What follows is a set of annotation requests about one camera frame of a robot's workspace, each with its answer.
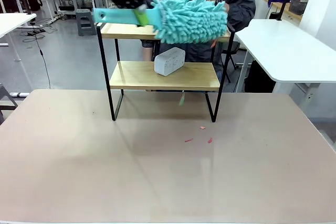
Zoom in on teal chenille duster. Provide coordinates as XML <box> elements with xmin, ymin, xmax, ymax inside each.
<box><xmin>93</xmin><ymin>0</ymin><xmax>228</xmax><ymax>45</ymax></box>

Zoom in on two-tier wood metal shelf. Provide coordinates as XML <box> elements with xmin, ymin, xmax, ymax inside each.
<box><xmin>96</xmin><ymin>22</ymin><xmax>236</xmax><ymax>123</ymax></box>

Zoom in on person's right hand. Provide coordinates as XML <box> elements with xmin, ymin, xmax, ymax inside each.
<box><xmin>142</xmin><ymin>39</ymin><xmax>154</xmax><ymax>61</ymax></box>

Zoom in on grey plastic step stool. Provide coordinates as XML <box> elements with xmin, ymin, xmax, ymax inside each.
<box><xmin>75</xmin><ymin>8</ymin><xmax>97</xmax><ymax>37</ymax></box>

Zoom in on black backpack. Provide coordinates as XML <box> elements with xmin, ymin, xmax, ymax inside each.
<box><xmin>26</xmin><ymin>0</ymin><xmax>43</xmax><ymax>12</ymax></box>

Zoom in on black chair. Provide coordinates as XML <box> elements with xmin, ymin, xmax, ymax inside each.
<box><xmin>223</xmin><ymin>40</ymin><xmax>241</xmax><ymax>83</ymax></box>

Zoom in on white side table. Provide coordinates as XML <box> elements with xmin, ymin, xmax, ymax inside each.
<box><xmin>0</xmin><ymin>13</ymin><xmax>37</xmax><ymax>62</ymax></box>

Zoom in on black bag under table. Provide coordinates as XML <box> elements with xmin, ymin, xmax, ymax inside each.
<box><xmin>244</xmin><ymin>60</ymin><xmax>276</xmax><ymax>93</ymax></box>

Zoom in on wooden workbench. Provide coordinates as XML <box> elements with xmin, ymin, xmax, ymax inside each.
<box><xmin>262</xmin><ymin>0</ymin><xmax>304</xmax><ymax>22</ymax></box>

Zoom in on large white table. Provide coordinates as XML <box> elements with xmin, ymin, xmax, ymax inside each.
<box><xmin>234</xmin><ymin>18</ymin><xmax>336</xmax><ymax>101</ymax></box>

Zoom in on grey mesh basket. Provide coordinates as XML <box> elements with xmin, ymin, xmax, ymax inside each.
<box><xmin>289</xmin><ymin>0</ymin><xmax>308</xmax><ymax>15</ymax></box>

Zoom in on grey chair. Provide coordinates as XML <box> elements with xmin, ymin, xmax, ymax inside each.
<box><xmin>0</xmin><ymin>83</ymin><xmax>19</xmax><ymax>126</ymax></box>

